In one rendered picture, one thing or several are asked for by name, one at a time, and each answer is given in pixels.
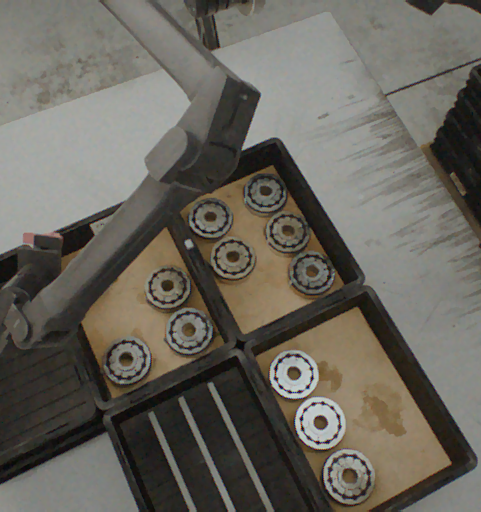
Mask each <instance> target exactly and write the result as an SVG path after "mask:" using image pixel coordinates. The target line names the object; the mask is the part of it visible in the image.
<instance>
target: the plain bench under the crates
mask: <svg viewBox="0 0 481 512"><path fill-rule="evenodd" d="M211 52H212V53H213V55H214V56H215V57H216V58H217V59H218V60H219V61H220V62H221V63H223V64H224V65H225V66H226V67H228V68H229V69H230V70H231V71H234V72H235V73H236V74H237V75H238V76H239V77H240V78H242V79H244V80H245V82H247V83H251V84H252V85H253V86H254V87H255V88H256V89H257V90H258V91H259V92H261V93H262V96H261V99H259V101H258V104H257V107H256V111H255V114H254V117H253V119H252V122H251V125H250V128H249V131H248V134H247V137H246V140H245V143H244V146H243V149H242V150H244V149H246V148H248V147H250V146H253V145H255V144H257V143H261V142H263V141H265V140H268V139H270V138H274V137H275V138H279V139H280V140H281V141H282V142H283V144H284V145H285V147H286V149H287V150H289V152H290V153H291V155H292V157H293V158H294V160H295V161H296V164H297V166H298V167H299V169H300V171H301V172H302V174H303V175H304V177H305V179H306V180H307V182H308V184H309V185H310V187H311V188H312V191H313V193H314V194H315V196H317V197H318V199H319V201H320V202H321V204H322V206H323V207H324V209H325V210H326V212H327V214H328V215H329V218H330V220H331V221H332V223H333V224H334V226H335V228H336V229H337V231H338V232H339V234H340V236H341V237H342V239H344V241H345V242H346V245H347V246H348V248H349V250H350V251H351V253H352V255H353V256H354V258H355V259H356V261H357V263H358V264H359V266H360V267H361V269H362V272H363V273H364V275H365V282H364V283H363V285H368V286H371V287H373V288H374V290H375V291H376V293H377V294H378V296H379V299H380V300H381V302H382V303H383V305H384V307H385V308H386V310H387V312H388V313H389V315H390V316H391V318H392V320H393V321H394V323H395V325H396V327H398V329H399V330H400V332H401V334H402V335H403V337H404V338H405V340H406V342H407V343H408V345H409V347H410V348H411V351H412V352H413V354H414V356H415V357H416V359H417V360H418V362H419V364H420V365H421V367H422V369H424V370H425V372H426V373H427V375H428V378H429V379H430V381H431V383H432V384H433V386H434V387H435V389H436V391H437V392H438V394H439V395H440V397H441V399H442V400H443V403H444V405H445V406H446V408H447V409H449V411H450V413H451V414H452V416H453V418H454V419H455V421H456V422H457V424H458V426H459V428H460V430H461V431H462V433H463V435H464V436H465V438H466V440H467V441H468V443H469V444H470V446H471V448H473V449H474V452H475V454H476V455H477V457H478V466H477V467H476V468H475V469H474V470H472V471H470V472H468V473H466V474H464V475H463V477H461V478H459V479H457V480H456V481H454V482H452V483H450V484H449V485H447V486H444V487H442V488H441V489H439V490H437V491H435V492H433V493H432V494H430V495H428V496H426V497H425V498H423V499H421V500H419V501H417V502H415V504H413V505H411V506H410V507H408V508H406V509H404V510H403V511H401V512H481V241H480V240H479V238H477V236H476V235H475V233H474V232H473V230H472V229H471V227H470V226H469V224H468V223H467V221H466V220H465V218H464V215H463V214H462V212H461V211H460V209H459V208H458V206H457V205H456V203H455V202H454V200H453V198H452V197H450V195H449V194H448V192H447V191H446V188H445V187H444V185H443V184H442V182H441V181H440V179H439V177H438V176H437V174H436V173H435V171H434V170H433V168H432V167H431V165H430V164H429V161H428V159H427V158H426V156H424V155H423V153H422V152H421V150H420V149H419V147H418V146H417V144H416V143H415V141H414V139H413V138H412V136H411V134H410V132H409V131H408V129H407V128H406V126H405V125H404V123H403V121H402V120H401V118H400V117H399V115H398V114H396V112H395V111H394V109H393V107H392V105H391V104H390V102H389V100H388V99H387V97H386V96H385V94H384V93H383V91H382V90H381V88H380V87H379V85H378V83H377V82H376V79H375V78H374V76H373V75H372V73H371V72H369V70H368V69H367V67H366V66H365V64H364V62H363V61H362V59H361V58H360V56H359V54H358V52H357V51H356V49H355V48H354V46H353V44H352V43H351V41H350V40H349V38H348V37H347V35H346V34H345V32H344V31H343V29H341V27H340V25H339V23H338V22H337V20H336V19H335V17H334V16H333V14H332V13H331V11H324V12H321V13H318V14H315V15H311V16H308V17H306V18H303V19H300V20H297V21H294V22H291V23H288V24H285V25H282V26H279V27H276V29H273V30H270V31H268V32H265V33H262V34H258V35H255V36H252V37H249V38H247V39H244V40H241V41H238V42H235V43H231V44H228V45H226V46H223V47H220V48H217V49H214V50H211ZM190 103H191V102H190V101H189V100H188V98H187V95H186V94H185V93H184V91H183V90H182V89H181V88H180V87H179V85H178V84H176V83H175V82H174V80H173V79H172V78H171V77H170V76H169V75H168V74H167V72H166V71H165V70H164V69H163V68H161V69H158V70H155V71H152V72H148V73H146V74H143V75H140V76H137V77H134V78H131V79H128V80H126V81H123V83H119V84H116V85H113V86H110V87H107V88H105V89H102V90H99V91H96V92H92V93H89V94H87V95H84V96H81V97H78V98H75V99H72V100H69V101H66V102H63V103H60V104H57V105H54V106H51V107H48V108H46V109H43V111H39V112H36V113H33V114H30V115H27V116H25V117H22V118H19V119H16V120H12V121H9V122H7V123H4V124H1V125H0V254H2V253H4V252H6V251H9V250H11V249H13V248H17V247H19V246H21V245H29V246H31V247H32V248H33V245H30V243H28V244H23V233H24V232H33V233H42V234H43V233H50V232H53V231H55V230H57V229H60V228H62V227H64V226H68V225H70V224H72V223H75V222H77V221H79V220H82V219H84V218H86V216H89V215H91V214H93V213H97V212H99V211H101V210H104V209H106V208H108V207H111V206H113V205H115V204H117V203H120V202H123V201H125V200H127V199H128V198H129V197H130V195H131V194H132V193H133V192H134V191H135V190H136V188H137V186H138V185H139V184H140V183H141V181H142V180H143V179H144V177H145V176H146V174H147V173H149V171H147V169H146V167H145V164H144V159H143V158H144V157H145V155H146V154H147V153H149V152H150V151H151V150H152V148H153V147H154V146H155V145H156V144H157V143H158V141H159V140H160V139H161V138H162V137H163V136H164V133H165V132H166V131H167V130H168V129H169V128H171V127H174V126H175V124H177V123H178V121H179V120H180V118H181V117H182V116H183V114H184V113H185V111H186V110H187V109H188V106H189V105H190ZM0 512H139V511H138V508H137V506H136V502H135V500H134V497H133V495H132V492H131V490H130V487H129V485H128V482H127V480H126V476H124V474H123V471H122V469H121V466H120V464H119V461H118V459H117V457H116V453H115V451H114V448H113V446H112V443H111V441H110V438H109V436H108V433H107V432H106V433H104V434H102V435H100V436H98V437H95V438H93V439H91V440H89V441H87V442H85V443H83V444H81V445H79V446H77V447H75V448H73V449H70V450H68V451H66V452H64V454H62V455H60V456H58V457H56V458H54V459H52V460H50V461H48V462H45V463H43V464H41V465H39V466H36V467H34V468H32V469H30V470H28V471H26V472H24V473H22V474H19V475H18V476H17V477H15V478H13V479H11V480H9V481H7V482H5V483H3V484H1V485H0Z"/></svg>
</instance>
